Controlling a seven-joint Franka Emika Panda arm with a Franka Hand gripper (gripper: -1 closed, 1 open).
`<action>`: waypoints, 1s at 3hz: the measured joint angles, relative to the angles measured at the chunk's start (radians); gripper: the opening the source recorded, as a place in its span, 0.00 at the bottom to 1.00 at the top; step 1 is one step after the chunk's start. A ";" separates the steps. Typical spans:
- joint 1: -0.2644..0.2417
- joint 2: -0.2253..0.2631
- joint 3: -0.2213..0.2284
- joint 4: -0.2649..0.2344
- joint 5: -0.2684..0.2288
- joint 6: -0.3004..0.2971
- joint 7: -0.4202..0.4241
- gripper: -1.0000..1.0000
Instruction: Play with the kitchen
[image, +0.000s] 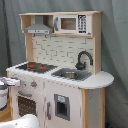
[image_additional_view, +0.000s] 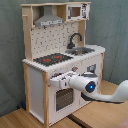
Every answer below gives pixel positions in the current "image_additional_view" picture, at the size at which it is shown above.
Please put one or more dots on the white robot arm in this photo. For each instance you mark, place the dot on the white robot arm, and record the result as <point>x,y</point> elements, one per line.
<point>119,96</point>

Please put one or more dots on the black toy faucet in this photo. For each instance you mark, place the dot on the black toy faucet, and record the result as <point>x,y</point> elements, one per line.
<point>73,40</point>

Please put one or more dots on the black toy stovetop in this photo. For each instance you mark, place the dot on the black toy stovetop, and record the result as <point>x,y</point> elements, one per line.
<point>52,59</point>

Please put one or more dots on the right stove knob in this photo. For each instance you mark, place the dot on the right stove knob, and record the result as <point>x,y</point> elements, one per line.
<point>74,69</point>

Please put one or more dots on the white toy microwave door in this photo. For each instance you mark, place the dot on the white toy microwave door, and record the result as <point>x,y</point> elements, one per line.
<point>77,12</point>

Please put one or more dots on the wooden toy kitchen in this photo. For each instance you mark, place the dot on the wooden toy kitchen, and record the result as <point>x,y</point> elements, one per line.
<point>46,40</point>

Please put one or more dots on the grey toy sink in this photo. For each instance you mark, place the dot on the grey toy sink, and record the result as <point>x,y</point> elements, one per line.
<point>79,51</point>

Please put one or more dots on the grey range hood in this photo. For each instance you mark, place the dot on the grey range hood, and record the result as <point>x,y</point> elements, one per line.
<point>48,18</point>

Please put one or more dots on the toy oven door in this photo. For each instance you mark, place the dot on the toy oven door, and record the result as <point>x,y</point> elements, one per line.
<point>63,101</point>

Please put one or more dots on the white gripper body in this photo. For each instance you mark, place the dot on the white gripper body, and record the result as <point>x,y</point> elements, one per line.
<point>62,81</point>

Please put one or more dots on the white cabinet door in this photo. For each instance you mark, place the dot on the white cabinet door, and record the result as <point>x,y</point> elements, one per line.
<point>92,72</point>

